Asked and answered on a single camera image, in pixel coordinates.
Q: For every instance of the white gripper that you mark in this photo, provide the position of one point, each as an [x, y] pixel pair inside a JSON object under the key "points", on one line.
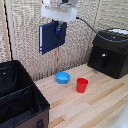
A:
{"points": [[60, 13]]}

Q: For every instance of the blue hardcover book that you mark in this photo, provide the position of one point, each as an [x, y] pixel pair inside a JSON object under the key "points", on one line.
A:
{"points": [[49, 38]]}

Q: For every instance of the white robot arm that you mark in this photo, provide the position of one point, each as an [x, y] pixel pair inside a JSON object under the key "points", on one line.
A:
{"points": [[65, 1]]}

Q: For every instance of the beige woven partition screen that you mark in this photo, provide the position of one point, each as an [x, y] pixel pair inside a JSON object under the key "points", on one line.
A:
{"points": [[23, 33]]}

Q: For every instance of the blue plastic bowl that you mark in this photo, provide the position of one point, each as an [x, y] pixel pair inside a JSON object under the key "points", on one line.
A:
{"points": [[62, 77]]}

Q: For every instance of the black paper shredder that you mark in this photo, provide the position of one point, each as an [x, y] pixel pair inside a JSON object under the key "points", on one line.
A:
{"points": [[110, 53]]}

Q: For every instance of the red plastic cup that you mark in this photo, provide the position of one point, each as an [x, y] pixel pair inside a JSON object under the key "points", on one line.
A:
{"points": [[81, 85]]}

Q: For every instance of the black fabric storage box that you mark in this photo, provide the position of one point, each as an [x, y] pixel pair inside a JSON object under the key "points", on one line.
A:
{"points": [[20, 100]]}

